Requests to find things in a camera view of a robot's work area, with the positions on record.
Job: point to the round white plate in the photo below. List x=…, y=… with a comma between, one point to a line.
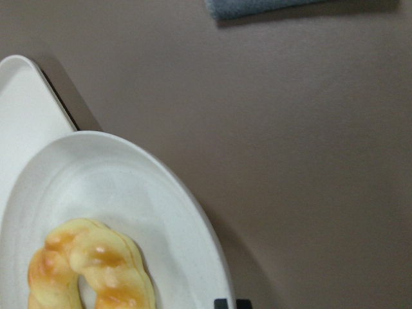
x=103, y=177

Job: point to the glazed twisted donut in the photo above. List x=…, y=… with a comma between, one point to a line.
x=109, y=261

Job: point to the cream rabbit tray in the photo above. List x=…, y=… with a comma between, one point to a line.
x=32, y=116

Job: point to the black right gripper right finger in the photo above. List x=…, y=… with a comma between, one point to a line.
x=243, y=304

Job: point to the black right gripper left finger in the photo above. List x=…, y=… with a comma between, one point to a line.
x=220, y=304

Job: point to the grey folded cloth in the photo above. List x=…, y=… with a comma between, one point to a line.
x=232, y=9

